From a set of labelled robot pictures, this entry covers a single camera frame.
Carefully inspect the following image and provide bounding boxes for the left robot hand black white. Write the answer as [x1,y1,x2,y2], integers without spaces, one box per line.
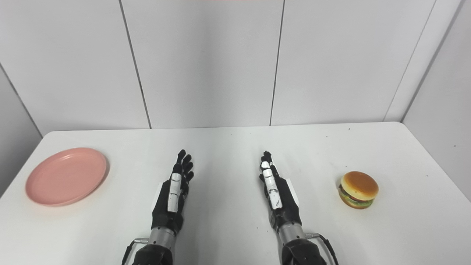
[151,149,195,236]

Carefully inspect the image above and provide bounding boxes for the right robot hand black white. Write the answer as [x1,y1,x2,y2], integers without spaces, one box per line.
[259,151,303,233]

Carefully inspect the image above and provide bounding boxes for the toy hamburger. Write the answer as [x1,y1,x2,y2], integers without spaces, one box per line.
[338,171,379,209]

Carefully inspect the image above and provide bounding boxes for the pink round plate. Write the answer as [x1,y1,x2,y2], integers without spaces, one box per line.
[25,148,108,206]

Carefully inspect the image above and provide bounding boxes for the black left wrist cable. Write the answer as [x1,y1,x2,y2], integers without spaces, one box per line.
[122,238,149,265]

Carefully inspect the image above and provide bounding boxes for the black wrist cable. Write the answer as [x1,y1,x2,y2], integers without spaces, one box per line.
[305,233,339,265]
[122,238,149,265]

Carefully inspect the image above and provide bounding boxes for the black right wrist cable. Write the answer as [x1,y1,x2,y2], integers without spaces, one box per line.
[305,233,339,265]

